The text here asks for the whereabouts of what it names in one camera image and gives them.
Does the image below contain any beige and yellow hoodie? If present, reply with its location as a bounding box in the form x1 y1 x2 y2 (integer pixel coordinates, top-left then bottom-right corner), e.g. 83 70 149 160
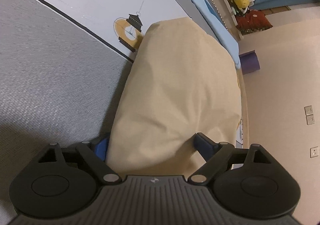
106 18 241 176

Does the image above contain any purple box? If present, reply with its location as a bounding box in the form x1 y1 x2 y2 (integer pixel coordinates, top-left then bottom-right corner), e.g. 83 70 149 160
239 50 260 75

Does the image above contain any grey patterned bed cover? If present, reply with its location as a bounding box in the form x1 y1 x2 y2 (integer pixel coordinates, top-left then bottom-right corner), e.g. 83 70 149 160
0 0 246 218

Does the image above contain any dark red cushion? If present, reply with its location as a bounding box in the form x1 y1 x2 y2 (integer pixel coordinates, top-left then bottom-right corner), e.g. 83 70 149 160
235 10 273 36

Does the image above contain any light blue folded sheet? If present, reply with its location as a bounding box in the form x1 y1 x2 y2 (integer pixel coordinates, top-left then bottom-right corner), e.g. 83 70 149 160
191 0 241 69

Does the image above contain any lower wall socket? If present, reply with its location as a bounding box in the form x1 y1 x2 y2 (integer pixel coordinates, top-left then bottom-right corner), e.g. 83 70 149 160
310 146 319 158

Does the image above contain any wall socket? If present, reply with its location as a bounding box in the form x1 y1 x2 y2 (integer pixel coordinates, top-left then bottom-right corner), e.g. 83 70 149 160
310 146 319 158
304 105 313 116
306 114 315 125

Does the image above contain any middle wall socket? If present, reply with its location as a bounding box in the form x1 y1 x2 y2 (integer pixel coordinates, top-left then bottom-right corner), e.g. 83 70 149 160
306 114 315 125

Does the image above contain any upper wall socket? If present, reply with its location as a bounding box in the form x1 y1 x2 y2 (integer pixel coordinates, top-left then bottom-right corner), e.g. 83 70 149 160
304 105 313 116

